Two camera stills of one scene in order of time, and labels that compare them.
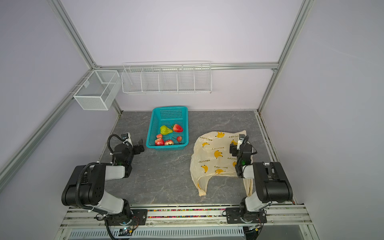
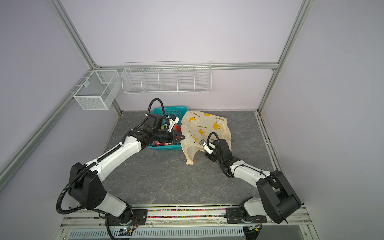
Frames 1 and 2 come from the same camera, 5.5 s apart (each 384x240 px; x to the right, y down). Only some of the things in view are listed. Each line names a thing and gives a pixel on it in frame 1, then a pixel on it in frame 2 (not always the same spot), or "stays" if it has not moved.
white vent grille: x=214 y=232 stays
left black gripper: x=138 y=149 to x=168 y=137
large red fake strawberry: x=177 y=128 stays
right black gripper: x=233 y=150 to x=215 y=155
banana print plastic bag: x=211 y=156 to x=196 y=126
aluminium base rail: x=190 y=217 stays
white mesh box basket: x=99 y=91 stays
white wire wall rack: x=167 y=77 stays
